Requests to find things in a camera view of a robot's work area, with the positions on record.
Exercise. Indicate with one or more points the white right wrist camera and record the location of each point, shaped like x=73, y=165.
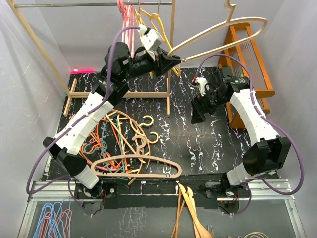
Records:
x=200, y=83

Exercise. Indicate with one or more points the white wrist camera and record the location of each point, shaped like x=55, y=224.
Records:
x=150, y=39
x=200, y=83

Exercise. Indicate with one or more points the teal thin hanger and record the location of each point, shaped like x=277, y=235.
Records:
x=96, y=145

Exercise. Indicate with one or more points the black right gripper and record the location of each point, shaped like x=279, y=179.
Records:
x=200, y=106

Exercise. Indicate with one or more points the wooden hangers on floor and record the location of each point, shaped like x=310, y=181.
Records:
x=186, y=200

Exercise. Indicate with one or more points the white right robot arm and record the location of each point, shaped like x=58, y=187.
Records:
x=268, y=150

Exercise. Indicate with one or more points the orange wooden shelf rack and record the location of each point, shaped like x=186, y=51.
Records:
x=249, y=55

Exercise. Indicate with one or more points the pink tape strip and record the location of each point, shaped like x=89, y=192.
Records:
x=81, y=72

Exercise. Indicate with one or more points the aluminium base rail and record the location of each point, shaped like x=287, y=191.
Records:
x=260, y=191

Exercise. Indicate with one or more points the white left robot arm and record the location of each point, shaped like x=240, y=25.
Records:
x=65, y=146

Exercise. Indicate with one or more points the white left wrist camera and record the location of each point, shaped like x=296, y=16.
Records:
x=150, y=39

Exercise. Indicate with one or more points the blue wire hangers pile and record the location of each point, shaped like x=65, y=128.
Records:
x=54, y=220

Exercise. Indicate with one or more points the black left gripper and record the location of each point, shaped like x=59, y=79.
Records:
x=163, y=62

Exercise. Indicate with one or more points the orange thin hanger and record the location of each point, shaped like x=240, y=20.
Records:
x=113, y=148

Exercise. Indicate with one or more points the wooden clothes rack frame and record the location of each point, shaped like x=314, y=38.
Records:
x=119, y=64

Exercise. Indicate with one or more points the metal hanging rod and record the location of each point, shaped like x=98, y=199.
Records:
x=88, y=4

